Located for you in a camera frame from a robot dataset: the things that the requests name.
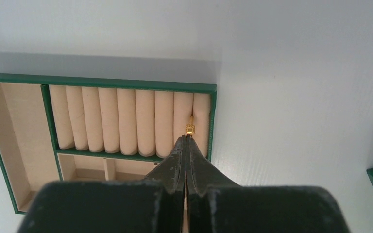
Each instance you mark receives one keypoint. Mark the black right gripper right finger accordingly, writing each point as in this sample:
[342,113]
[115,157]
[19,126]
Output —
[216,204]

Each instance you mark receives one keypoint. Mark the green jewelry tray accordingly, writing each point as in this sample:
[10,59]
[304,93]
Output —
[68,129]

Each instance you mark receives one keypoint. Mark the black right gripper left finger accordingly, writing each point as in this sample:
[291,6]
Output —
[153,204]

